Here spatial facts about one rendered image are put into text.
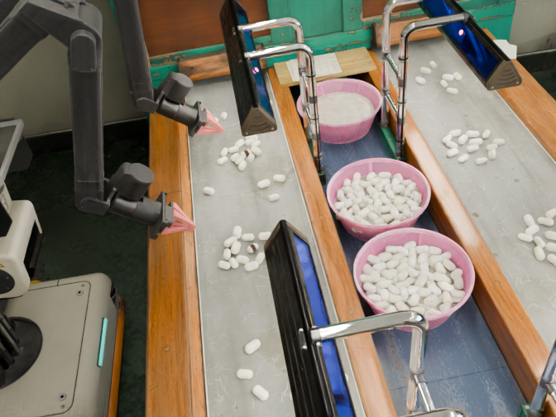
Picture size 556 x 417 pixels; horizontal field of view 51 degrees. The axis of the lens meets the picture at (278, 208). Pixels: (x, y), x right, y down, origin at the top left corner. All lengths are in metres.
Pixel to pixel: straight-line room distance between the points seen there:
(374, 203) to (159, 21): 0.95
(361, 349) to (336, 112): 0.89
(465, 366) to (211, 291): 0.59
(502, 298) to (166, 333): 0.72
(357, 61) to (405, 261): 0.87
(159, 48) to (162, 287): 0.95
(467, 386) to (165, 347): 0.63
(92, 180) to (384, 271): 0.68
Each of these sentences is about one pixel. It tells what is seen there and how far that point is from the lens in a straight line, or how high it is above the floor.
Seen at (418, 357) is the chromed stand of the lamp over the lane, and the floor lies 1.02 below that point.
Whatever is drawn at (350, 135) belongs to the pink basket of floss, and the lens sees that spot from 1.81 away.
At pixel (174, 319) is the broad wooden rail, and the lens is 1.32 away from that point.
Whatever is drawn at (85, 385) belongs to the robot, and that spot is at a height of 0.27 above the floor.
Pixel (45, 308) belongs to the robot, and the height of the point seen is 0.28.
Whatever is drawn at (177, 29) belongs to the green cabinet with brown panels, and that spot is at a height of 0.95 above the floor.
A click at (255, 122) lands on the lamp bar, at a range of 1.27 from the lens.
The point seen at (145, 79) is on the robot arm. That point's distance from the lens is 1.59.
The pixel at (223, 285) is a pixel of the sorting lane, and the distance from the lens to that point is 1.39.
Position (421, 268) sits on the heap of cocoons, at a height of 0.74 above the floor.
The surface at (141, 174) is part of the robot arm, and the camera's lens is 1.25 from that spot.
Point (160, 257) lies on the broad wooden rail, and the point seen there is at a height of 0.76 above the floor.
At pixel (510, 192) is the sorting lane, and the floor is 0.74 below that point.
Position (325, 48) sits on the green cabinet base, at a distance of 2.11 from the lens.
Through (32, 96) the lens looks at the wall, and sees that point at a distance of 3.23.
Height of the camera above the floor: 1.79
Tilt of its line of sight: 43 degrees down
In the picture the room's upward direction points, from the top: 9 degrees counter-clockwise
